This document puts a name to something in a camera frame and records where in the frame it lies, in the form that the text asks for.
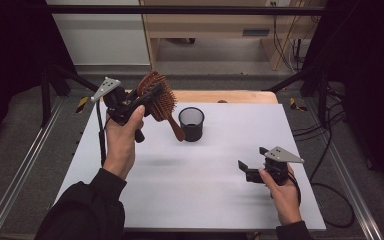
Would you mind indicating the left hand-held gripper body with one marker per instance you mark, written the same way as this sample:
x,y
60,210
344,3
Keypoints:
x,y
118,103

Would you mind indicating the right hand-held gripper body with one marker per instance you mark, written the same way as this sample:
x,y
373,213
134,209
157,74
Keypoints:
x,y
278,170

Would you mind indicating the wooden hairbrush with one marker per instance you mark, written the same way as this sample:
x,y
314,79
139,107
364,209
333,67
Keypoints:
x,y
166,100

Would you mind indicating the black mesh pen holder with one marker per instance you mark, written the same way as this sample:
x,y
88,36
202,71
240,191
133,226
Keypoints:
x,y
191,131

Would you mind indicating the person's right hand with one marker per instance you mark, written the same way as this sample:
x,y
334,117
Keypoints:
x,y
285,200

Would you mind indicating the person's left hand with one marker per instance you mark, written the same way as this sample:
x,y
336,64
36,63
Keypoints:
x,y
120,150

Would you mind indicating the white partition panel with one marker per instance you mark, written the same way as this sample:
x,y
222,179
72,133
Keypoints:
x,y
100,40

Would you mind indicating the black metal stand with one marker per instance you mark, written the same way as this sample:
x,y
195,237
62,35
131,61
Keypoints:
x,y
46,100
322,96

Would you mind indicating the light wooden desk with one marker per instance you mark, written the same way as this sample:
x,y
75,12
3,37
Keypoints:
x,y
206,25

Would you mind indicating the black horizontal bar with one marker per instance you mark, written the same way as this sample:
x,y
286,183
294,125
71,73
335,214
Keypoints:
x,y
180,9

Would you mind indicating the black curtain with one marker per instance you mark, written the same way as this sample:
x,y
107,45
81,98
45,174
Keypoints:
x,y
10,50
373,83

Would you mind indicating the aluminium floor rail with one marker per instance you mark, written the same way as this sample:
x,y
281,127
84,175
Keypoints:
x,y
338,160
15,185

